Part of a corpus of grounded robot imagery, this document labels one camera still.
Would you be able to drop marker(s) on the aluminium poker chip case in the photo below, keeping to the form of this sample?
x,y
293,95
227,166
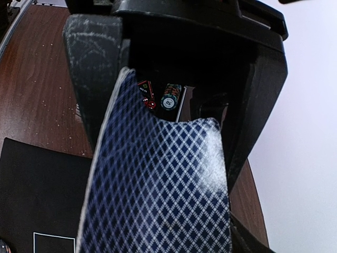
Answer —
x,y
182,110

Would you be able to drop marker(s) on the poker chip row with 10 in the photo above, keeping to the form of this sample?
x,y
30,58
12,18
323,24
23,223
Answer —
x,y
171,96

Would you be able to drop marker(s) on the red dice set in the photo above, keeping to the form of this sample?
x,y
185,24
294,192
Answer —
x,y
150,104

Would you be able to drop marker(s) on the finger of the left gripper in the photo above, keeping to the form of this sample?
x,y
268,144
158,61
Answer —
x,y
255,87
93,48

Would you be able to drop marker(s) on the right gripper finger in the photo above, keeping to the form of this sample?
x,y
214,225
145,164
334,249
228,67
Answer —
x,y
243,241

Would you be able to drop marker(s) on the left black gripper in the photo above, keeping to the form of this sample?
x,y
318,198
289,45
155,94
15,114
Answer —
x,y
189,42

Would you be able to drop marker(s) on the black poker table mat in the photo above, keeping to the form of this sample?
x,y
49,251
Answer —
x,y
42,192

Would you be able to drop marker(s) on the grey playing card deck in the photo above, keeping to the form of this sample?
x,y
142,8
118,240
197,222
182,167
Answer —
x,y
154,185

